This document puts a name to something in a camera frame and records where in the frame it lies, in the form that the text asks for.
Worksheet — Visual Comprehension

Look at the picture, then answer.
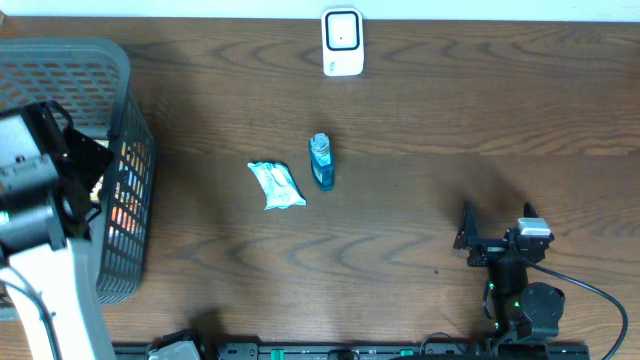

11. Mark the blue mouthwash bottle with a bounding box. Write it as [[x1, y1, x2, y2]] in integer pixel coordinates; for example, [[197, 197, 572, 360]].
[[309, 133, 335, 191]]

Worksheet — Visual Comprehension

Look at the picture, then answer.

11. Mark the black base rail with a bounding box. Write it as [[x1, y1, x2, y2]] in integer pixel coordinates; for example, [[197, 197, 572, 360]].
[[113, 330, 590, 360]]

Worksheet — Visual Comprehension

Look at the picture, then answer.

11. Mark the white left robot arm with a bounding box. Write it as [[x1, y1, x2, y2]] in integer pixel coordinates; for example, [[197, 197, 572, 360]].
[[1, 100, 115, 359]]

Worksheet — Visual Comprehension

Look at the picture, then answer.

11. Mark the teal wet wipes pack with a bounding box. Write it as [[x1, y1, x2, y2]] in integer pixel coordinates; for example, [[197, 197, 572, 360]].
[[247, 162, 307, 210]]

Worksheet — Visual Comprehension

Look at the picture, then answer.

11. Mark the grey plastic shopping basket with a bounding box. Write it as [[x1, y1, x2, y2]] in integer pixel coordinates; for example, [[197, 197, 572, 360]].
[[1, 38, 156, 304]]

